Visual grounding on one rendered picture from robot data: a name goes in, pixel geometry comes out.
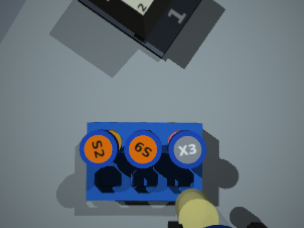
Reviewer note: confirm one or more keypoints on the blue tube rack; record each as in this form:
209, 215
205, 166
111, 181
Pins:
162, 181

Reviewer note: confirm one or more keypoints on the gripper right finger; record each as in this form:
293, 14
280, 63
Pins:
256, 225

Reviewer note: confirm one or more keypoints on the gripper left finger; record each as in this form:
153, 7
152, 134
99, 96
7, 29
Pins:
174, 224

